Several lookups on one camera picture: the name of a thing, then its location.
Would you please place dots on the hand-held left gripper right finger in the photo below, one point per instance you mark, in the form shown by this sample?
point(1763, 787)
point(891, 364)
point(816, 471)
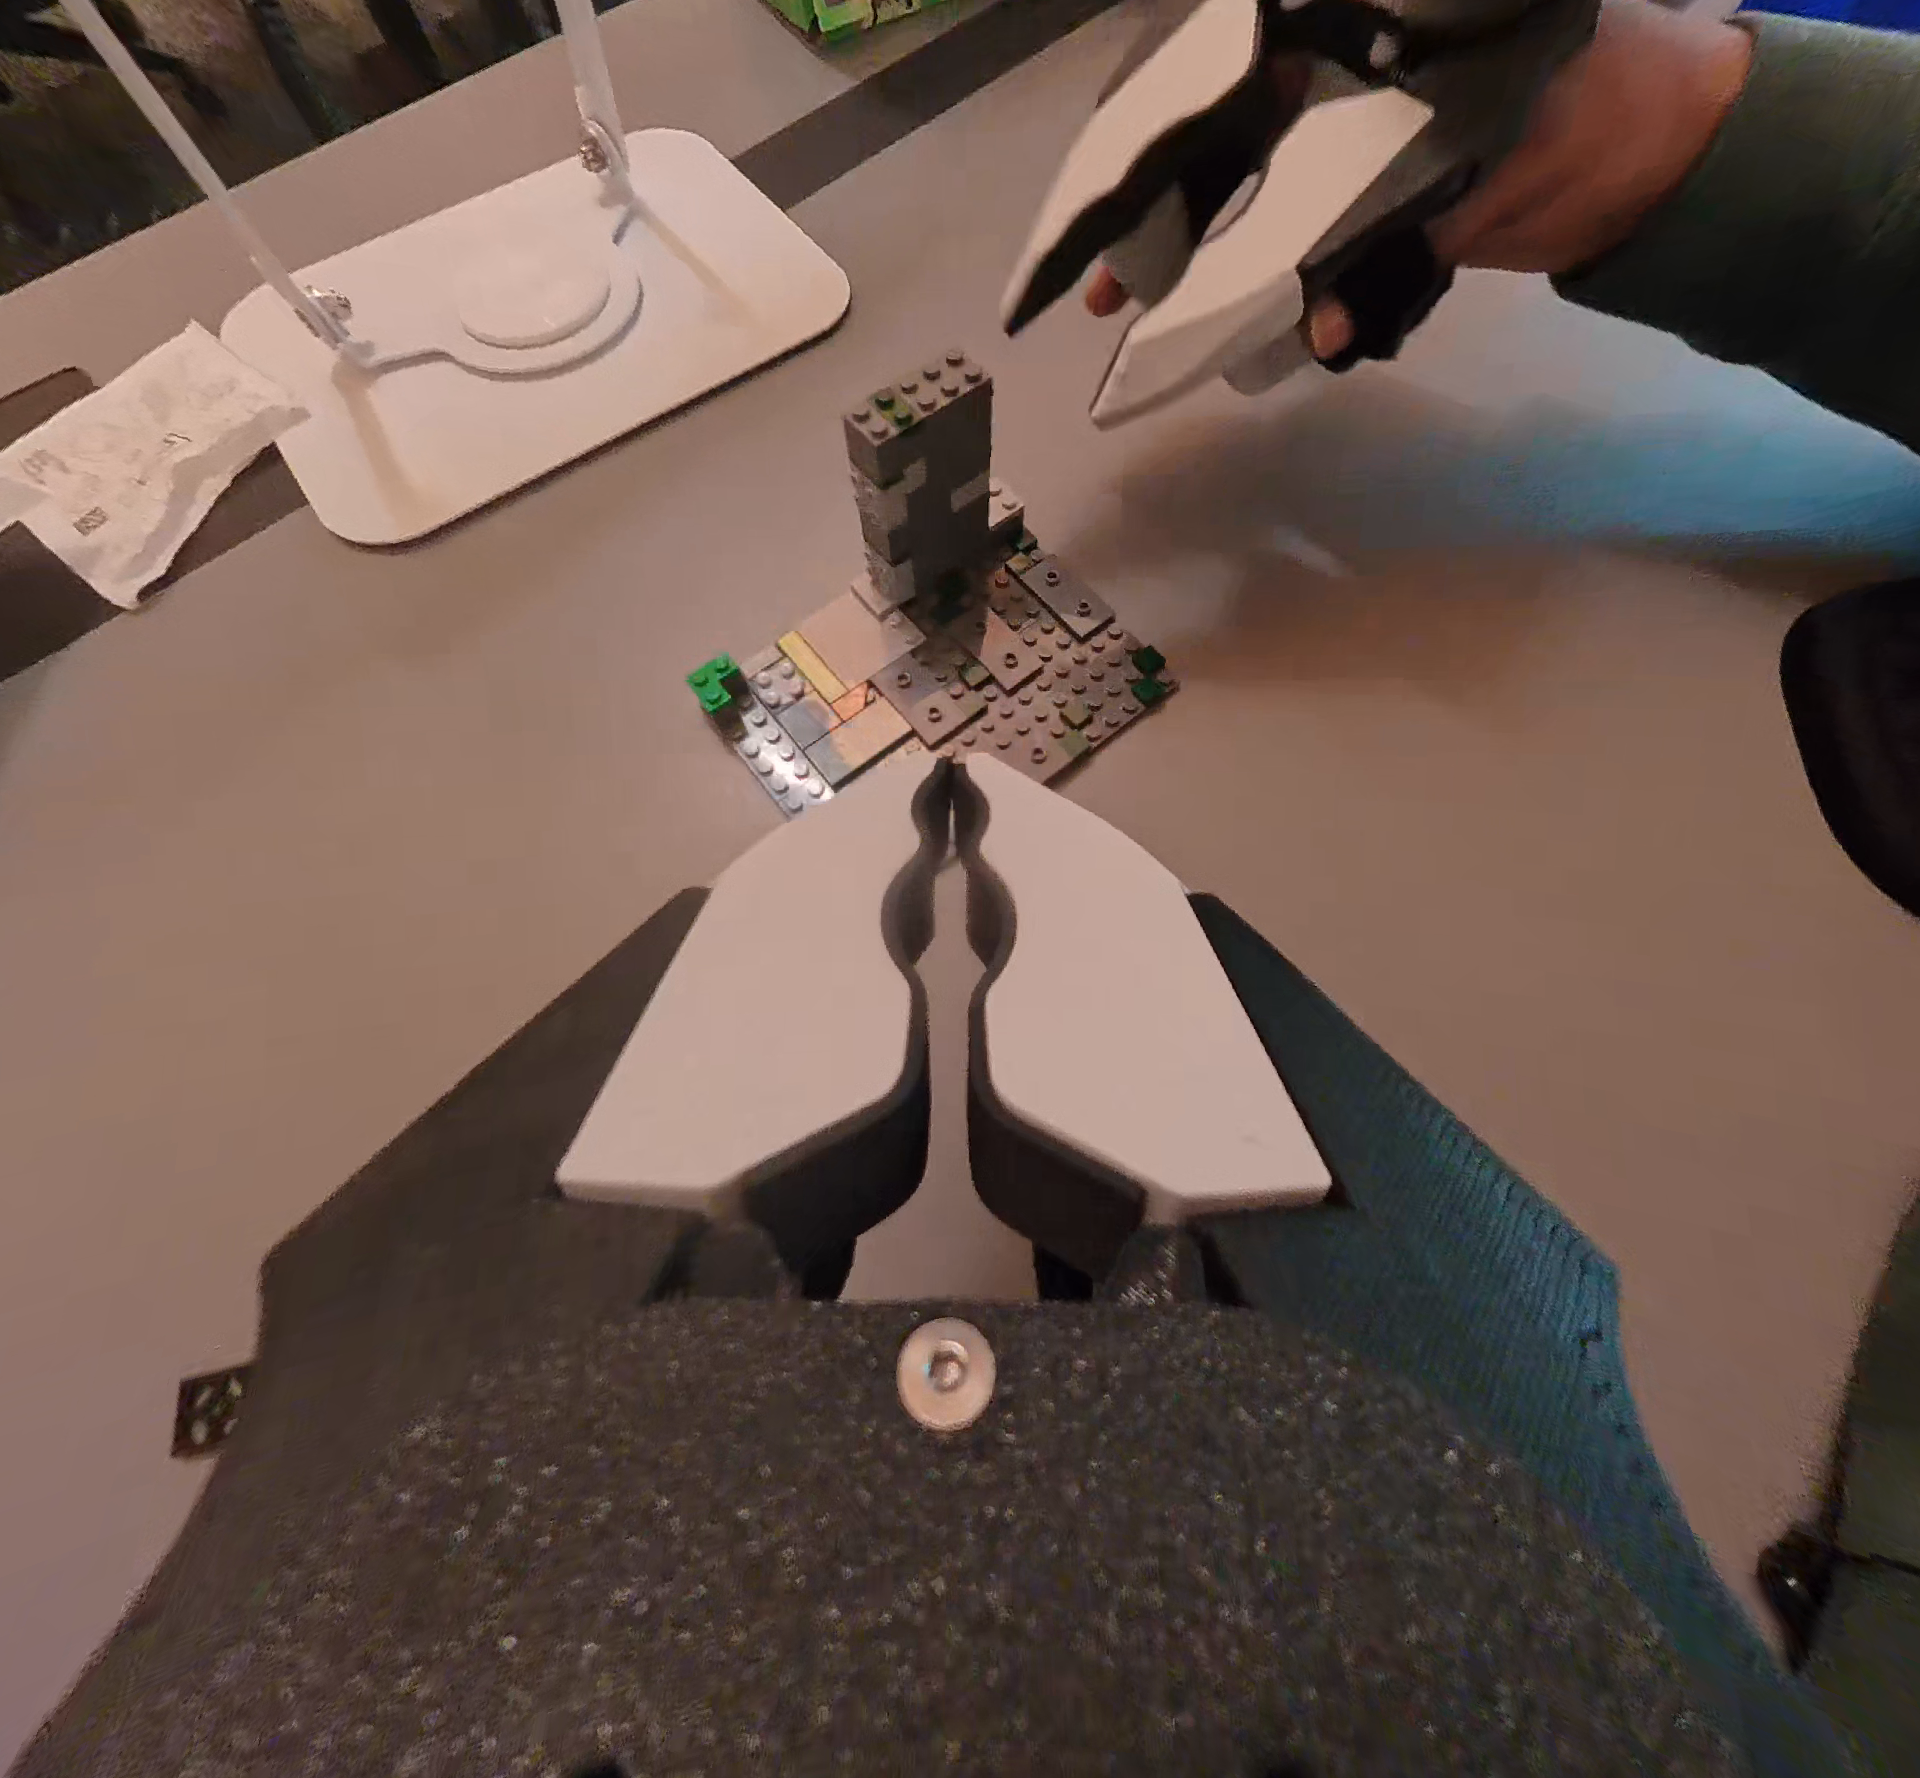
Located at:
point(1143, 1028)

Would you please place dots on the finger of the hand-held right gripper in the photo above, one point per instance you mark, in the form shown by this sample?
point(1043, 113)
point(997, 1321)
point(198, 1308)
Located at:
point(1157, 113)
point(1275, 249)

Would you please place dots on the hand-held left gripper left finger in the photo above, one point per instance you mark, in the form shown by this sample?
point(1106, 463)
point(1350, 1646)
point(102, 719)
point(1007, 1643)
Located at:
point(720, 1028)

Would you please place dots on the grey toy brick model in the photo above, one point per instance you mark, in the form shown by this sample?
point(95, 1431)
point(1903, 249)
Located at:
point(1034, 699)

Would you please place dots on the person's right forearm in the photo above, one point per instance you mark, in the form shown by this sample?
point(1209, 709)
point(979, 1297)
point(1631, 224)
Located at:
point(1799, 203)

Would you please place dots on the person's right hand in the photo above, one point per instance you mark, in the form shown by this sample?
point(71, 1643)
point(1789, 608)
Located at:
point(1607, 129)

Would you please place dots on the small dark brick piece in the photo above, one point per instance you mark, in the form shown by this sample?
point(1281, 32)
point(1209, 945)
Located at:
point(209, 1411)

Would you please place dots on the white book stand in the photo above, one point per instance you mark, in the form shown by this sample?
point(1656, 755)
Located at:
point(453, 444)

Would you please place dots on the white printed paper bag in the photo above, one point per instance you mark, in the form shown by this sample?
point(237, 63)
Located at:
point(152, 458)

